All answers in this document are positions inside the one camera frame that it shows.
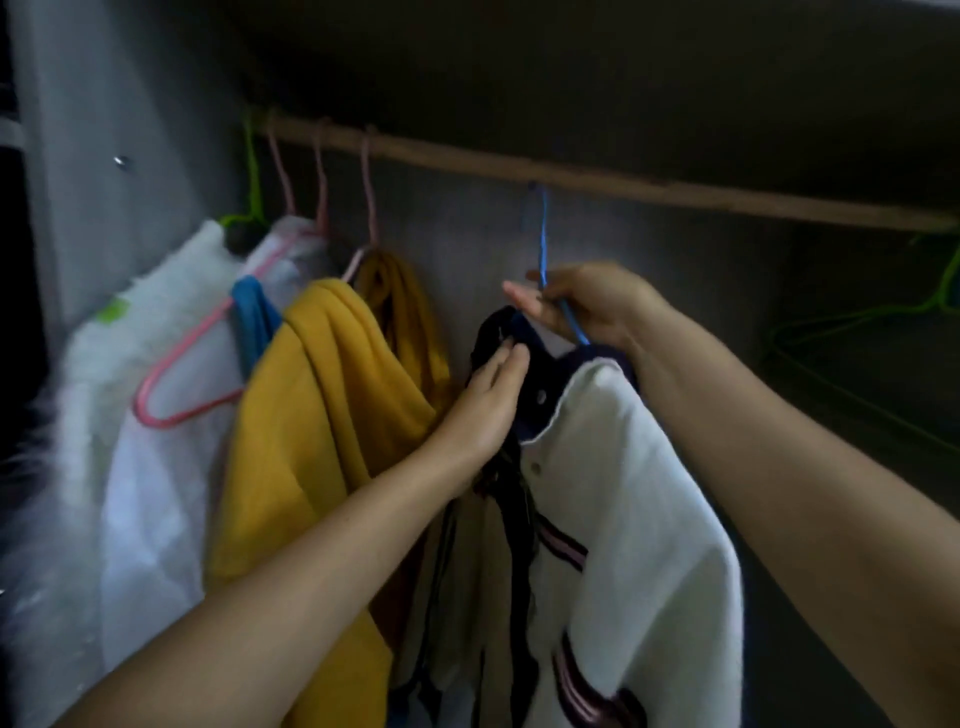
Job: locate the mustard yellow hoodie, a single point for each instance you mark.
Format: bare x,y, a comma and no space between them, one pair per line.
315,435

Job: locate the teal blue sleeveless top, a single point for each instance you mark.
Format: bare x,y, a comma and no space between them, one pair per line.
255,330

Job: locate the person's left hand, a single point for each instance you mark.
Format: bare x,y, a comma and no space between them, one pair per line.
483,417

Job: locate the person's right forearm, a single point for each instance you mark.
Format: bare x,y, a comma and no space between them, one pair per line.
825,510

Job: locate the white fluffy sweater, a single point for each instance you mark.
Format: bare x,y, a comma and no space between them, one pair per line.
75,495

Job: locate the person's left forearm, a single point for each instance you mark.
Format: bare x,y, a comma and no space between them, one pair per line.
255,630

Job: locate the pink hanger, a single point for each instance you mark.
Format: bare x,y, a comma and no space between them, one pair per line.
368,195
282,180
320,188

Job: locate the blue hanger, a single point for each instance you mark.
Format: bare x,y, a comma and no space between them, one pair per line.
543,233

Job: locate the person's right hand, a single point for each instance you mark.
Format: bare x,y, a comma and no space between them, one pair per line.
600,308

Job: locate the grey wardrobe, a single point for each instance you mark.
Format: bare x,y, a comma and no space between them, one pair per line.
600,75

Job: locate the green hanger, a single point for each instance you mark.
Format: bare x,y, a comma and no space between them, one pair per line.
252,180

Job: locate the wooden rod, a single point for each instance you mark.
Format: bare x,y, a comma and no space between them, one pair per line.
675,186

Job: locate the white navy striped jacket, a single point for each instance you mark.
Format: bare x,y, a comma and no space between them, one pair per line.
645,540

